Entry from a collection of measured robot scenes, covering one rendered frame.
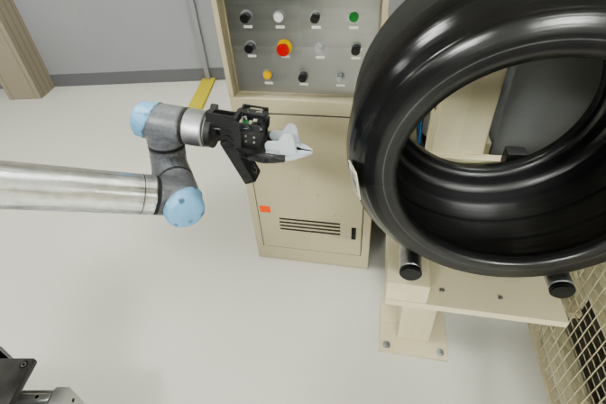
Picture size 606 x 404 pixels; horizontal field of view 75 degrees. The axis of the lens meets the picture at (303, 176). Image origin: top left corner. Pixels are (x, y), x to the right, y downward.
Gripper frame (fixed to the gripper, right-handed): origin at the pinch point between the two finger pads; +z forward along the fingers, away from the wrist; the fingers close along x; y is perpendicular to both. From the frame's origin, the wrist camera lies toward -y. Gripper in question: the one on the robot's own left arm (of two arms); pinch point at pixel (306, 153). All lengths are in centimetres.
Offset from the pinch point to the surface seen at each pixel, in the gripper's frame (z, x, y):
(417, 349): 49, 22, -104
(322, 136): -2, 59, -36
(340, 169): 7, 59, -49
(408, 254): 23.9, -7.4, -15.6
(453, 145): 34.5, 26.3, -9.4
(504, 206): 45.7, 10.2, -13.3
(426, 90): 17.2, -11.3, 22.6
